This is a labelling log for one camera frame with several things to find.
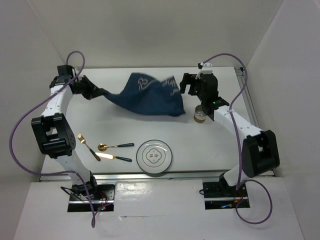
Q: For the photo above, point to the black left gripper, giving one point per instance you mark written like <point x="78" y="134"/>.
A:
<point x="92" y="89"/>

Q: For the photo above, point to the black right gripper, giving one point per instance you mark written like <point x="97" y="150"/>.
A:
<point x="189" y="79"/>

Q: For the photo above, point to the dark blue embroidered cloth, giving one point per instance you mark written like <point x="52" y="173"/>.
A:
<point x="145" y="95"/>

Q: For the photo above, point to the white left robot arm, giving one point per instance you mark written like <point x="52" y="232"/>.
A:
<point x="56" y="139"/>

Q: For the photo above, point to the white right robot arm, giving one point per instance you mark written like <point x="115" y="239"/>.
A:
<point x="258" y="148"/>

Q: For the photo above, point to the white round dinner plate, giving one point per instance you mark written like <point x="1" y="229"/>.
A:
<point x="154" y="157"/>

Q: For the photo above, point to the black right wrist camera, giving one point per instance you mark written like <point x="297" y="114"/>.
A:
<point x="205" y="68"/>

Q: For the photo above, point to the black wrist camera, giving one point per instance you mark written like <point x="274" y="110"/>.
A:
<point x="65" y="70"/>
<point x="205" y="68"/>

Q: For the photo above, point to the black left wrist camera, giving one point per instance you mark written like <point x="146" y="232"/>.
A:
<point x="65" y="70"/>

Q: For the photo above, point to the aluminium frame rail right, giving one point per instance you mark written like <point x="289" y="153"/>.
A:
<point x="262" y="100"/>

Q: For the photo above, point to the aluminium frame rail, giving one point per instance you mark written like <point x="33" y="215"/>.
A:
<point x="143" y="176"/>
<point x="262" y="100"/>

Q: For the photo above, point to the gold fork black handle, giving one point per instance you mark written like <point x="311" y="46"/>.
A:
<point x="83" y="141"/>

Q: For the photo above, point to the gold spoon black handle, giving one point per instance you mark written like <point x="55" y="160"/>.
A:
<point x="103" y="147"/>

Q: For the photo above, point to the gold knife black handle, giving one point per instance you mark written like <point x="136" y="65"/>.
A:
<point x="111" y="157"/>

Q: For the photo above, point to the aluminium frame rail front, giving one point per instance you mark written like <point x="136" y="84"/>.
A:
<point x="143" y="176"/>

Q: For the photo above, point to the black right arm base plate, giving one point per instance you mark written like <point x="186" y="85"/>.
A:
<point x="217" y="199"/>

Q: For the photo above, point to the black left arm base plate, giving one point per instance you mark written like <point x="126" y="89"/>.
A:
<point x="102" y="200"/>

